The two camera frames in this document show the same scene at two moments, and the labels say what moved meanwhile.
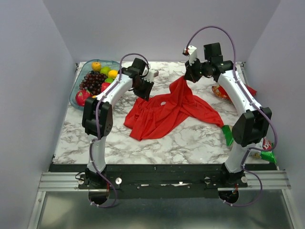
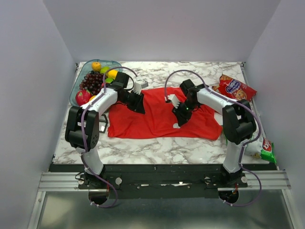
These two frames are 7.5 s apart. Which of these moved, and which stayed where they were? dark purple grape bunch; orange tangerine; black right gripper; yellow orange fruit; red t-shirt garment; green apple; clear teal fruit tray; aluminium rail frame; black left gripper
Moved: red t-shirt garment; black right gripper; black left gripper
Stayed: orange tangerine; clear teal fruit tray; aluminium rail frame; yellow orange fruit; dark purple grape bunch; green apple
